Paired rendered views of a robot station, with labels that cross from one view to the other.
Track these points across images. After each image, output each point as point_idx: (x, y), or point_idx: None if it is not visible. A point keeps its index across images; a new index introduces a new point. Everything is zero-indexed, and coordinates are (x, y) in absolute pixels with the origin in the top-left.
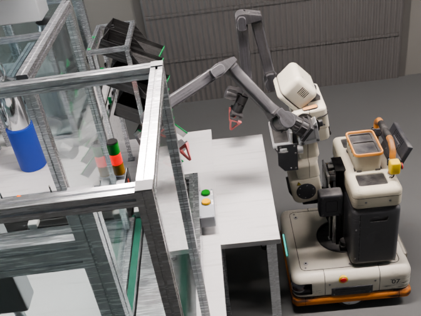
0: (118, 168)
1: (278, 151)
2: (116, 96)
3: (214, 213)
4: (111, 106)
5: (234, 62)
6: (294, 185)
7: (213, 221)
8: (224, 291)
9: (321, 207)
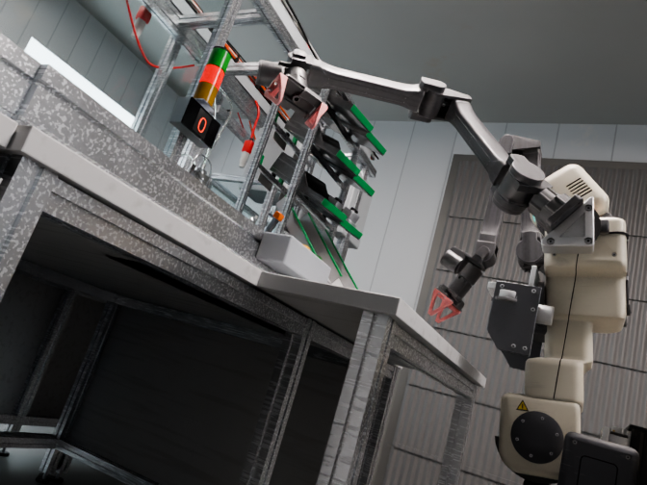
0: (202, 86)
1: (496, 293)
2: (296, 211)
3: (297, 241)
4: (277, 184)
5: (466, 98)
6: (511, 405)
7: (284, 246)
8: (166, 224)
9: (566, 469)
